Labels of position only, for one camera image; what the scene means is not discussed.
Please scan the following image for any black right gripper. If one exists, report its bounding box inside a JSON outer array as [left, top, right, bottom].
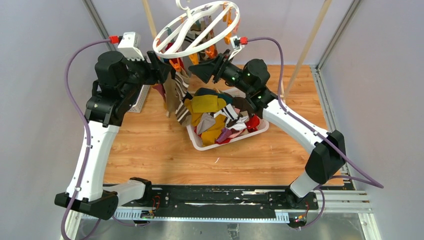
[[188, 50, 252, 96]]

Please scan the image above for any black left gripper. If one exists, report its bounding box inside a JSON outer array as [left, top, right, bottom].
[[120, 50, 171, 99]]

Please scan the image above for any tan brown sock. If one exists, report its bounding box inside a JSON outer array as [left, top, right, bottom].
[[163, 74, 179, 115]]

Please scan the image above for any brown white striped sock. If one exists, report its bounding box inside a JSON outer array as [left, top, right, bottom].
[[174, 69, 192, 127]]

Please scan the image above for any white round clip hanger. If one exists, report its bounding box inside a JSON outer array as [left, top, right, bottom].
[[152, 0, 244, 71]]

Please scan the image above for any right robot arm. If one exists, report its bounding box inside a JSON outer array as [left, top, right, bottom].
[[188, 50, 346, 209]]

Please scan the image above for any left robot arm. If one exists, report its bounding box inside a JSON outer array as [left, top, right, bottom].
[[54, 51, 171, 220]]

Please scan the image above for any purple maroon mustard hanging sock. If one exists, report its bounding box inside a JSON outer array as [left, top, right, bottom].
[[152, 84, 166, 102]]

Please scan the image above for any white sock basket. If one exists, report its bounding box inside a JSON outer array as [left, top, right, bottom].
[[185, 87, 270, 152]]

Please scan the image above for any small white perforated basket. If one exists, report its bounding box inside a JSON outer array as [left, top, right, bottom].
[[128, 85, 150, 113]]

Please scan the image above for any mustard yellow sock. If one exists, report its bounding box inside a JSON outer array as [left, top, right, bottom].
[[184, 94, 227, 127]]

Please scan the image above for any red sock in basket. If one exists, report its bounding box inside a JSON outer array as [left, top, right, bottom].
[[223, 115, 261, 144]]

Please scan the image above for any purple sock in basket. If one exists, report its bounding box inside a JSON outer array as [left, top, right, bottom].
[[215, 128, 233, 144]]

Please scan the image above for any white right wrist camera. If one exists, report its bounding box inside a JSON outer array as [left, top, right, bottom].
[[228, 35, 247, 60]]

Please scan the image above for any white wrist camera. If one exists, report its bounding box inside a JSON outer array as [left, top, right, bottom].
[[228, 35, 247, 60], [117, 32, 145, 62]]

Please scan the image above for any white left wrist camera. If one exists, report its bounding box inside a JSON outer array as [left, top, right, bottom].
[[117, 32, 145, 62]]

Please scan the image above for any wooden hanger stand frame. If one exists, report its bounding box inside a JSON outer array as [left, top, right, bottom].
[[141, 0, 335, 121]]

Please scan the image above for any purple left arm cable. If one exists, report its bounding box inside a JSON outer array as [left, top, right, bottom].
[[60, 39, 147, 240]]

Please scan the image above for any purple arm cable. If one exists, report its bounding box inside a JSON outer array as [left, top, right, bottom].
[[60, 39, 147, 240], [246, 37, 385, 230]]

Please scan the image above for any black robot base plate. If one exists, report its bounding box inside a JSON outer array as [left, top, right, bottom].
[[123, 185, 319, 222]]

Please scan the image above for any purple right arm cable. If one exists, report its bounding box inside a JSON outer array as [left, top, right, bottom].
[[246, 37, 385, 230]]

